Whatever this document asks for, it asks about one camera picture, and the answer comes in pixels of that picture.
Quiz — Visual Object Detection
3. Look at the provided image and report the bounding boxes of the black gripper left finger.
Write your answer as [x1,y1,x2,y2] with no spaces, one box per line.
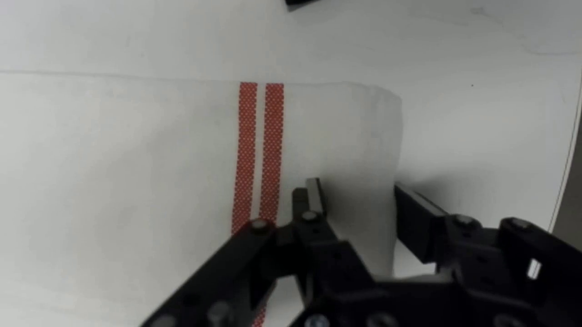
[293,177,375,301]

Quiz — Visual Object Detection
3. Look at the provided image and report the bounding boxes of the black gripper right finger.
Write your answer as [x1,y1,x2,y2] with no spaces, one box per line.
[393,181,482,263]

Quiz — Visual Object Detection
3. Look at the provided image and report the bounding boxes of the white towel with red stripes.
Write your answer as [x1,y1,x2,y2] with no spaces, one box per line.
[0,72,402,327]

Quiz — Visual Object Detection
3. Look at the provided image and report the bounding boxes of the black t-shirt with white print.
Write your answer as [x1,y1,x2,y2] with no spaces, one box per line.
[284,0,320,10]

